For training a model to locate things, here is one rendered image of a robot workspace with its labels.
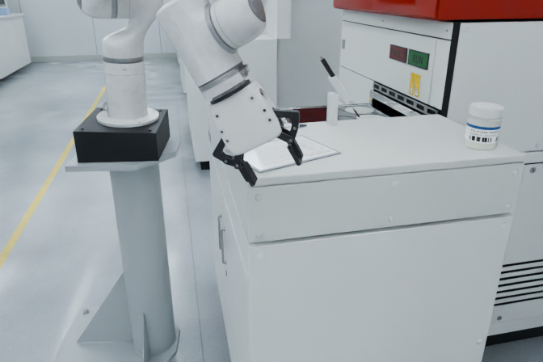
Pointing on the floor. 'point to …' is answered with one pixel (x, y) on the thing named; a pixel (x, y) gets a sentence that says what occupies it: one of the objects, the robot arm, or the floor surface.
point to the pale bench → (11, 38)
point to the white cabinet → (357, 288)
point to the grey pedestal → (131, 275)
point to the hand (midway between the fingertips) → (274, 168)
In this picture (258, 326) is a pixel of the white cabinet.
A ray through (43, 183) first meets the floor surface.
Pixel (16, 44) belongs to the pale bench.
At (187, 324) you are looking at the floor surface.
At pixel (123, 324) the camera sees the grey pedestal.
